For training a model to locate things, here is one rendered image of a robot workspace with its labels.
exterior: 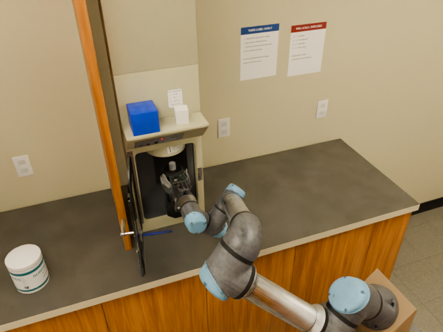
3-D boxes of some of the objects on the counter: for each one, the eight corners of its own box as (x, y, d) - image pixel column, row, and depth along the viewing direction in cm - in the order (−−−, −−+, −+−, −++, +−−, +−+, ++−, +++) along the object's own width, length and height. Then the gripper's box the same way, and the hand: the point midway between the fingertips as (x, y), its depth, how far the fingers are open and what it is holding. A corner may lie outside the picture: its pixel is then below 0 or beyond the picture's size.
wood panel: (111, 188, 218) (43, -137, 139) (116, 186, 219) (52, -137, 140) (125, 250, 180) (44, -148, 101) (132, 249, 181) (57, -148, 102)
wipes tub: (16, 274, 170) (5, 248, 161) (49, 265, 173) (40, 240, 165) (15, 298, 160) (2, 272, 151) (50, 288, 163) (40, 263, 155)
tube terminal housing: (130, 201, 208) (103, 54, 165) (190, 187, 218) (180, 44, 174) (139, 233, 189) (112, 76, 146) (205, 216, 198) (198, 64, 155)
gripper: (205, 186, 159) (189, 157, 175) (165, 195, 154) (153, 165, 170) (205, 203, 164) (190, 173, 180) (167, 212, 160) (155, 181, 175)
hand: (173, 176), depth 176 cm, fingers closed on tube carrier, 10 cm apart
